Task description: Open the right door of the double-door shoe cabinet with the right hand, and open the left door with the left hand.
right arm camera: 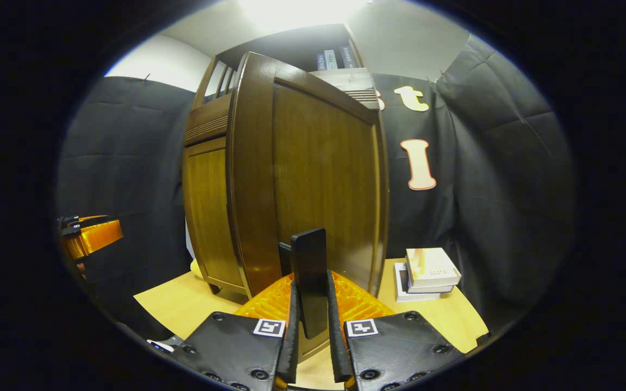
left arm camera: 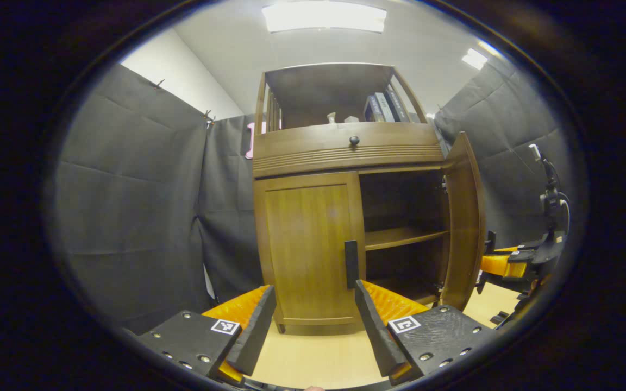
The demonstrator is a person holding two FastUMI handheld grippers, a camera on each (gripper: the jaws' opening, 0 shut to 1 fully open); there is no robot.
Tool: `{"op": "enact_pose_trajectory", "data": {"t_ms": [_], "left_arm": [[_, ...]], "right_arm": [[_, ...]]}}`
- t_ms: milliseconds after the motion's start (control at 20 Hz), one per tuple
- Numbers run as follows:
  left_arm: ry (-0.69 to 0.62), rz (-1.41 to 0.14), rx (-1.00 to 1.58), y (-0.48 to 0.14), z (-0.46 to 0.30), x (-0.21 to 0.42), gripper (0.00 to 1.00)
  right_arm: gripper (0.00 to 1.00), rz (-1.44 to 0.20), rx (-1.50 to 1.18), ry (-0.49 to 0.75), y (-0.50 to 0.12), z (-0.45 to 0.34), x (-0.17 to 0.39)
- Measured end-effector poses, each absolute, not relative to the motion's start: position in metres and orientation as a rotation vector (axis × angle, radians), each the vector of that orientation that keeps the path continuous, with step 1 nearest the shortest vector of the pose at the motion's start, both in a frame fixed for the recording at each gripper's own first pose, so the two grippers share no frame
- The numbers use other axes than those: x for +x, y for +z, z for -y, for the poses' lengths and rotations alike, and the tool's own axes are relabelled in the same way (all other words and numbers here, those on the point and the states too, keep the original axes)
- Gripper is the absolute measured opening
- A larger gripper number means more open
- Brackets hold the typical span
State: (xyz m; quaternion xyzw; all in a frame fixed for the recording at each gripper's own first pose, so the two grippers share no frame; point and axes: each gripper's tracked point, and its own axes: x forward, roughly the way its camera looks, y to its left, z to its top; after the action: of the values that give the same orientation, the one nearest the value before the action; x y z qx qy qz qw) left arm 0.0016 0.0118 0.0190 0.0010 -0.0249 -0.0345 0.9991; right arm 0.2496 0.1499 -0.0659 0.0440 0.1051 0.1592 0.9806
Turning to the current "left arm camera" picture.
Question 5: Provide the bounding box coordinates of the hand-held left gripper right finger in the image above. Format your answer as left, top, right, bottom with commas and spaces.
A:
354, 279, 496, 386

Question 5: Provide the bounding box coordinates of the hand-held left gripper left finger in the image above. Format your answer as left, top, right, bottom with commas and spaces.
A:
138, 284, 277, 386

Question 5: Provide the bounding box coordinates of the wooden cabinet door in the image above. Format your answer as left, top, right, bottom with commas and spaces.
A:
441, 132, 486, 311
253, 173, 368, 326

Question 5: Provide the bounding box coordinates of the wooden double-door shoe cabinet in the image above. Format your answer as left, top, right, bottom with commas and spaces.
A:
252, 62, 486, 335

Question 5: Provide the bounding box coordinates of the black backdrop cloth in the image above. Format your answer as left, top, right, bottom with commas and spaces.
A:
47, 54, 580, 335

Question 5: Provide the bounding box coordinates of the pale grey book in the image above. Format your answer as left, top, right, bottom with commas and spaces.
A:
374, 92, 396, 123

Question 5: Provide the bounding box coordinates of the blue-grey book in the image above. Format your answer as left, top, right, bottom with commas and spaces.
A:
365, 95, 384, 123

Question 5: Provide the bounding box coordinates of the small ceiling light panel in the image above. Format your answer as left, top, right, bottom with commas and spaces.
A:
461, 48, 489, 70

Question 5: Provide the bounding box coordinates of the large ceiling light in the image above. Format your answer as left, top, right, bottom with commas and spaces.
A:
261, 2, 387, 33

